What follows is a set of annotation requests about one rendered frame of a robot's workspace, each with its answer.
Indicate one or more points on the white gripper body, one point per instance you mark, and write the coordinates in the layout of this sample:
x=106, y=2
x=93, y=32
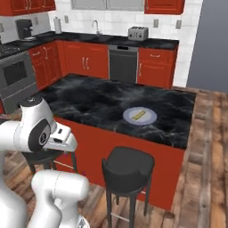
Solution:
x=66, y=146

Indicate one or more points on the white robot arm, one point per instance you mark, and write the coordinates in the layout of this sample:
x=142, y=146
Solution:
x=17, y=133

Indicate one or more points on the yellow butter stick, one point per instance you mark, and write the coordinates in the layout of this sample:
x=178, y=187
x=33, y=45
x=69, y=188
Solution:
x=138, y=115

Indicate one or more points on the pale blue round plate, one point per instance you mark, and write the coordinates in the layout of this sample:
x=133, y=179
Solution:
x=148, y=118

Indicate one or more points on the black round bar stool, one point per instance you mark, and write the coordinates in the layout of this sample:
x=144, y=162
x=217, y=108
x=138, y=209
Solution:
x=41, y=156
x=128, y=166

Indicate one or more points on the red island with black top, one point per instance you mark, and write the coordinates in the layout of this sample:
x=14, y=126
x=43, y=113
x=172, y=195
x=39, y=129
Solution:
x=98, y=98

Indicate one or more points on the grey oven with hob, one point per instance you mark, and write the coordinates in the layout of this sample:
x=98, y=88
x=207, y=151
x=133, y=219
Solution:
x=16, y=77

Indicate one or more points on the red base cupboard run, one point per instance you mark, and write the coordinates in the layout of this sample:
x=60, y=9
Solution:
x=44, y=63
x=86, y=59
x=156, y=68

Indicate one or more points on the grey dishwasher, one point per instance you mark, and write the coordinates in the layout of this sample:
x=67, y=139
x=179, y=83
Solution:
x=123, y=65

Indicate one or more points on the white paper towel roll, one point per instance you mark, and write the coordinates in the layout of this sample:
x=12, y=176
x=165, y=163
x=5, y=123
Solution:
x=57, y=26

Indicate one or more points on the silver sink tap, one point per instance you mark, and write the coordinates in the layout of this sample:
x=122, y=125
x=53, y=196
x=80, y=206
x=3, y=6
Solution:
x=96, y=26

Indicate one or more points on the black coffee machine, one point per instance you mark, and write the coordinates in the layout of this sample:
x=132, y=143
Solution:
x=24, y=29

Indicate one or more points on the silver toaster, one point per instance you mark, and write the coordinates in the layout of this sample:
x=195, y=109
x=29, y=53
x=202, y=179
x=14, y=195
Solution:
x=138, y=33

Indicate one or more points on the grey window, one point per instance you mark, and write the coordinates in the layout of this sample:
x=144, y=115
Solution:
x=107, y=4

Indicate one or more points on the grey wall socket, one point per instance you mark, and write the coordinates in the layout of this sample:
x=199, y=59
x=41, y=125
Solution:
x=156, y=23
x=66, y=19
x=178, y=24
x=36, y=20

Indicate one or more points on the red wall cupboard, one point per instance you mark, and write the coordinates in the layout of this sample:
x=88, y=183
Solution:
x=164, y=6
x=17, y=6

